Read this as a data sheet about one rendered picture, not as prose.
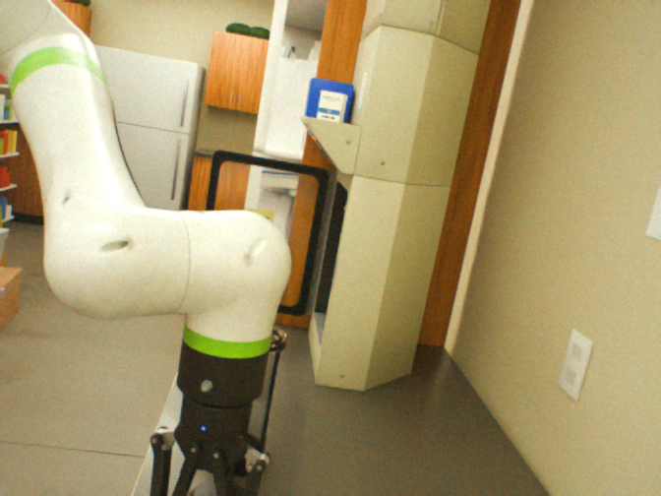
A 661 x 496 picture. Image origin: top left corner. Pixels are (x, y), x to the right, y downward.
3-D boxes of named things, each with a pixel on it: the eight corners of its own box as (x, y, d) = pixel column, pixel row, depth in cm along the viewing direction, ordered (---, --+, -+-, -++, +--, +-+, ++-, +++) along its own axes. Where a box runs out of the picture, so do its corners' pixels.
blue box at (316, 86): (342, 122, 156) (349, 86, 154) (347, 123, 146) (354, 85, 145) (303, 115, 155) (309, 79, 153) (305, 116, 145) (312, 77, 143)
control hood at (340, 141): (337, 162, 160) (344, 123, 158) (353, 175, 128) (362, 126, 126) (293, 155, 159) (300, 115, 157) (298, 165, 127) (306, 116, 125)
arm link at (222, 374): (164, 347, 61) (253, 368, 60) (207, 314, 73) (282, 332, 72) (156, 403, 63) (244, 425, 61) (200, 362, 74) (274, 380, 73)
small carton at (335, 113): (342, 123, 139) (347, 95, 138) (338, 122, 134) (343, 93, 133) (321, 119, 140) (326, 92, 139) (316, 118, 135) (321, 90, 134)
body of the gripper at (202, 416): (266, 386, 70) (254, 460, 72) (195, 368, 72) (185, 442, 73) (246, 414, 63) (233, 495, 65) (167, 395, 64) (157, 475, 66)
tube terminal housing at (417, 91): (396, 345, 172) (455, 60, 157) (424, 399, 141) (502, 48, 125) (308, 334, 169) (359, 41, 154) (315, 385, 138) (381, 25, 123)
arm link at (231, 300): (319, 226, 62) (270, 204, 71) (199, 218, 55) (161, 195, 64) (296, 358, 65) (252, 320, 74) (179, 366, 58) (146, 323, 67)
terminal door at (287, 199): (305, 317, 167) (330, 169, 159) (193, 296, 167) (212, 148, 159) (305, 316, 168) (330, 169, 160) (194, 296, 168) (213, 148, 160)
